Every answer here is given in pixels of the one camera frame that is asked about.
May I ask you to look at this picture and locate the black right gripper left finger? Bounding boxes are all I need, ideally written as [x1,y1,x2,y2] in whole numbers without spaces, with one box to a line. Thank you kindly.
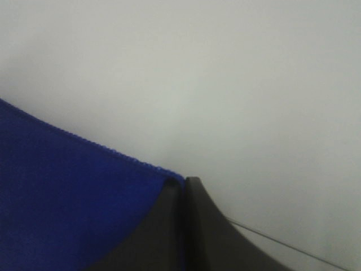
[86,178,182,270]

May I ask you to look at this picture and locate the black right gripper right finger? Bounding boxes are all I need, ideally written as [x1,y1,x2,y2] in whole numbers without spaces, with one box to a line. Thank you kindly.
[184,176,350,271]

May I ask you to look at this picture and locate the blue microfibre towel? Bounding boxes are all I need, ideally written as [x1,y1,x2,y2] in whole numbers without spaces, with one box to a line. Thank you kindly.
[1,101,184,270]

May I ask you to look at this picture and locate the thin black cable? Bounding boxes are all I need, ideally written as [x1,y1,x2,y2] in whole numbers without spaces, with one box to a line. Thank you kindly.
[230,220,350,271]

